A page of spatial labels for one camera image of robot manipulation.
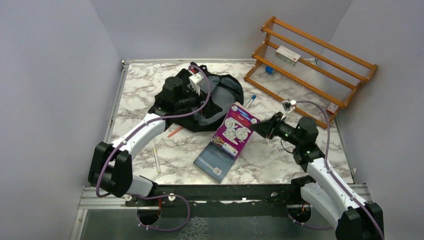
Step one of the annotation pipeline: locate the small blue object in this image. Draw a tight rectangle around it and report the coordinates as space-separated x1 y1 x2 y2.
265 66 274 75

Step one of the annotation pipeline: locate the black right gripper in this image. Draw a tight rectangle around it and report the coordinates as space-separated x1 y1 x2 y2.
250 111 302 147

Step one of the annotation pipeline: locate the blue white marker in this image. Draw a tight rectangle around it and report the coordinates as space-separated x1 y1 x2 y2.
244 94 257 109

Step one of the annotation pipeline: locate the pale yellow pencil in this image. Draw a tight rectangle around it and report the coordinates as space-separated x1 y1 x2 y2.
153 146 162 173

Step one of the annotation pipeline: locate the small red white box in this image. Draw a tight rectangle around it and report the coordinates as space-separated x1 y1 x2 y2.
326 102 339 115

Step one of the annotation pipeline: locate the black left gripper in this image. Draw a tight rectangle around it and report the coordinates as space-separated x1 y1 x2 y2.
174 83 222 118

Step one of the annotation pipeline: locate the dark blue book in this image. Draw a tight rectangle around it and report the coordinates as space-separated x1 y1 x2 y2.
193 141 242 184

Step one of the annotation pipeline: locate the orange wooden shelf rack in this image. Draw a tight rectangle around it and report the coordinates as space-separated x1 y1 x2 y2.
244 16 378 122

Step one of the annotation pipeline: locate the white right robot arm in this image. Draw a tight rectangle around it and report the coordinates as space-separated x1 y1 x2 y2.
250 112 385 240

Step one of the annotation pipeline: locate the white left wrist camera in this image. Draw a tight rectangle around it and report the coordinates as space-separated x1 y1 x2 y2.
188 67 204 96

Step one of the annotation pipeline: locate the black metal base rail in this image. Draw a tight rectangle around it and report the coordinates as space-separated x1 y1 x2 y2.
106 184 312 222

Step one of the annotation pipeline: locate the black student bag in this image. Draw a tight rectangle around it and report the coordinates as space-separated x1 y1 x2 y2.
148 65 244 133

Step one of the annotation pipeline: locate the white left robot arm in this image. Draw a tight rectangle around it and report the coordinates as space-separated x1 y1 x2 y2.
88 75 224 206

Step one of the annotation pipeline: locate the salmon pink pencil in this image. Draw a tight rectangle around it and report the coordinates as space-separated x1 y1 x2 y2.
167 126 184 138

